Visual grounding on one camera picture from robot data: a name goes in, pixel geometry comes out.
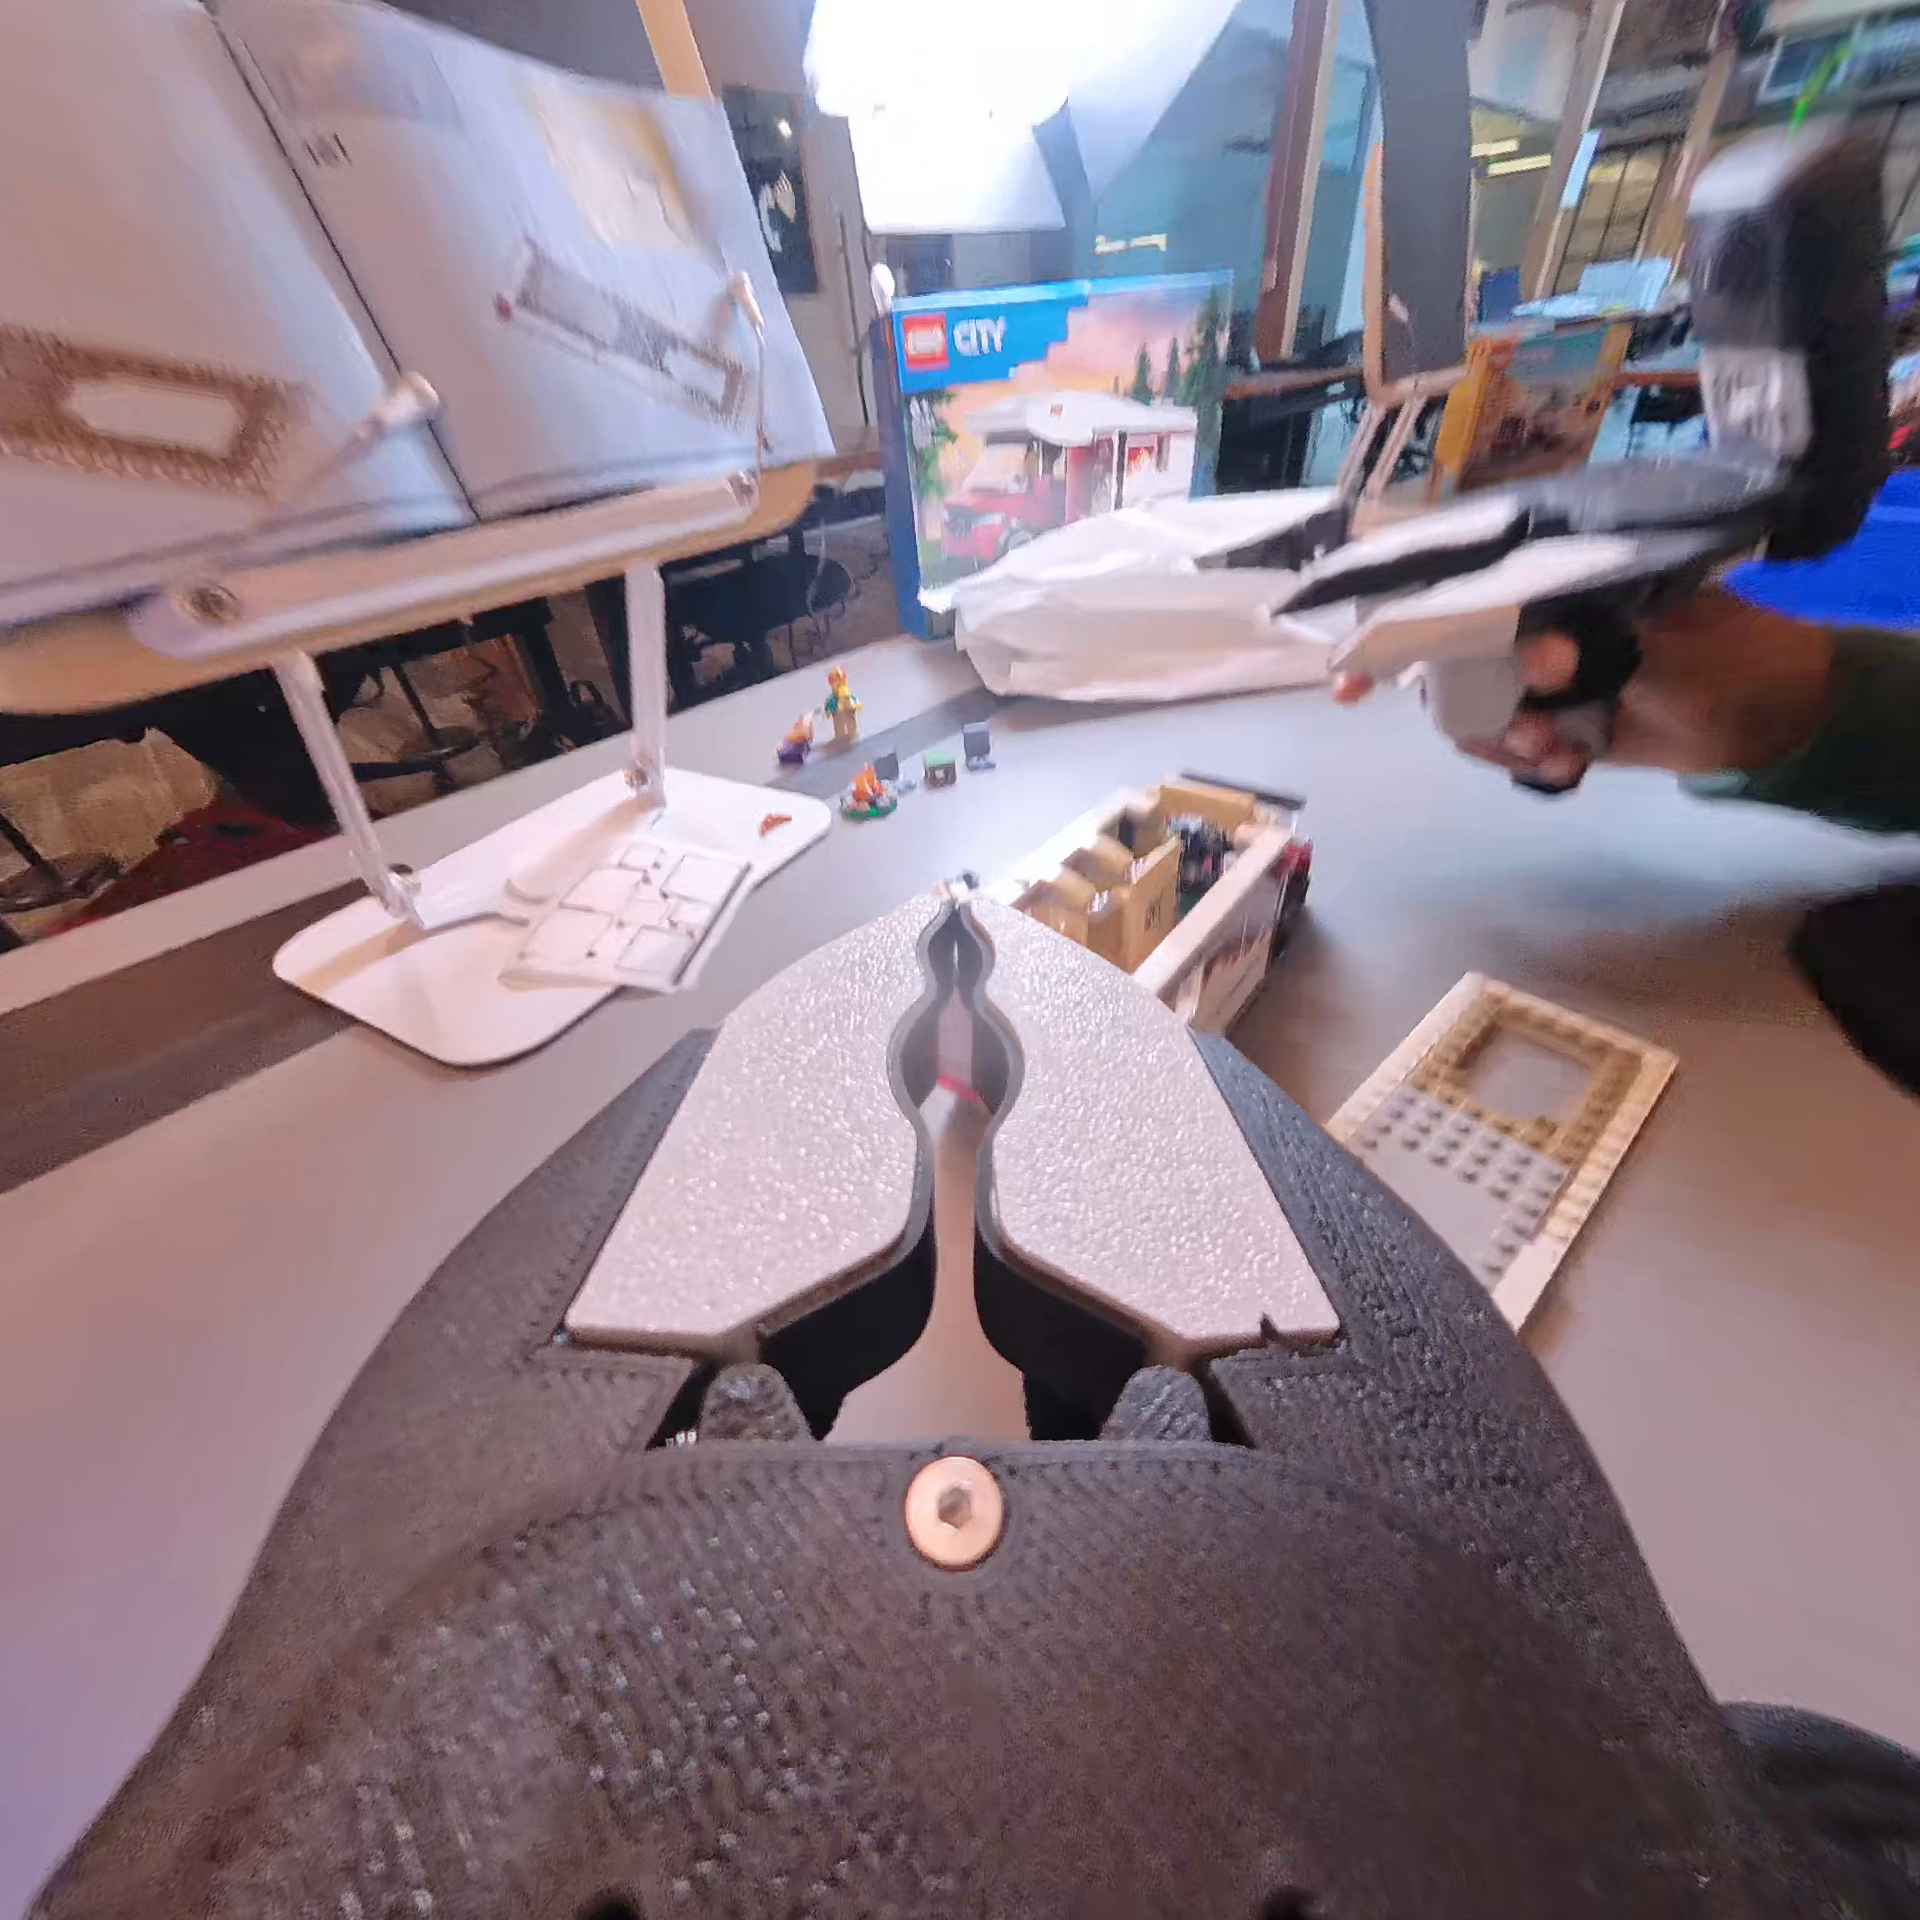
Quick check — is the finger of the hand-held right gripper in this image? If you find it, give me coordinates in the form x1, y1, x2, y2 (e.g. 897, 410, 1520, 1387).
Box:
1328, 540, 1652, 696
1271, 491, 1665, 617

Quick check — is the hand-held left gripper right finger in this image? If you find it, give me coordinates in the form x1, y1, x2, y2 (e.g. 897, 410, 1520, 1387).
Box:
960, 897, 1344, 1391

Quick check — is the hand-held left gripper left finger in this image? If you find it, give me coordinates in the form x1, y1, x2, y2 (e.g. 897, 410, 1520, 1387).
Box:
564, 897, 950, 1402

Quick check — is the person's right forearm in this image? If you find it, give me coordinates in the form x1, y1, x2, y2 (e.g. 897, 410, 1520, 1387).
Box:
1726, 621, 1920, 834

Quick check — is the person's right hand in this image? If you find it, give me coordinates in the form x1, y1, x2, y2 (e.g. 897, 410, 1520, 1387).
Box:
1332, 593, 1854, 799

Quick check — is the yellow cardboard box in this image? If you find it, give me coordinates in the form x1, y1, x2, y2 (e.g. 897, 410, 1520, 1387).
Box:
1437, 320, 1633, 500

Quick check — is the toy brick camper model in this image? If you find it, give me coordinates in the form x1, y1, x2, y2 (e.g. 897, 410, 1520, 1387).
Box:
1012, 775, 1317, 1039

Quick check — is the sticker sheet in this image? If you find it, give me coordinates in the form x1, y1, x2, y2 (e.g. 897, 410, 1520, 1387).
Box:
503, 840, 751, 994

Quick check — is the white paper bag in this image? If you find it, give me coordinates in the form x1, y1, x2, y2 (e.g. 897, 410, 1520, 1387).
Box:
950, 487, 1444, 701

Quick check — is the grey tan toy brick roof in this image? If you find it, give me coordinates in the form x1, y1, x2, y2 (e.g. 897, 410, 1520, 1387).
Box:
1325, 970, 1680, 1335

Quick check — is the white book stand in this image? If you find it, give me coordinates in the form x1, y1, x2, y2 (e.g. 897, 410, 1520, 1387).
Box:
128, 464, 837, 1069

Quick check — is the blue toy brick box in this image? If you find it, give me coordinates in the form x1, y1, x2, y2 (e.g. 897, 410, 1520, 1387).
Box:
872, 269, 1236, 641

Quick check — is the dark cloth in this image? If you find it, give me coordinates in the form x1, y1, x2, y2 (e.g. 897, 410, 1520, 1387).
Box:
1786, 884, 1920, 1100

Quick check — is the open instruction booklet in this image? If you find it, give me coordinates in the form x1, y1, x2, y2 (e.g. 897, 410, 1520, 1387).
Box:
0, 0, 837, 633

